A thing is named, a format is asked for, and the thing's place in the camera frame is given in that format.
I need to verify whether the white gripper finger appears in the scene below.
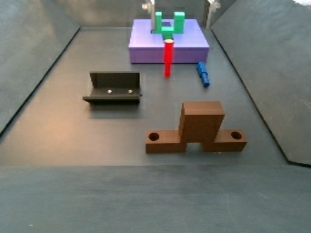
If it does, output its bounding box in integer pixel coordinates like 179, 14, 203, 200
206, 0, 222, 28
142, 0, 157, 31

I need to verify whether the brown T-shaped block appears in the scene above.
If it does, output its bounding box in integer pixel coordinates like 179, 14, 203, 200
146, 101, 247, 154

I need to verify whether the purple base board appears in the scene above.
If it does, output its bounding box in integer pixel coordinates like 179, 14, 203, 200
129, 19, 210, 64

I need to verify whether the green U-shaped block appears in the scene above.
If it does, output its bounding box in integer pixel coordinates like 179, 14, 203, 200
153, 12, 186, 39

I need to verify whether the red cylindrical peg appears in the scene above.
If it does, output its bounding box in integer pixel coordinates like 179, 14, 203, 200
165, 39, 174, 77

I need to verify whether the blue cylindrical peg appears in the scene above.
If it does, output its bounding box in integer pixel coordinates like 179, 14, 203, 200
197, 62, 210, 87

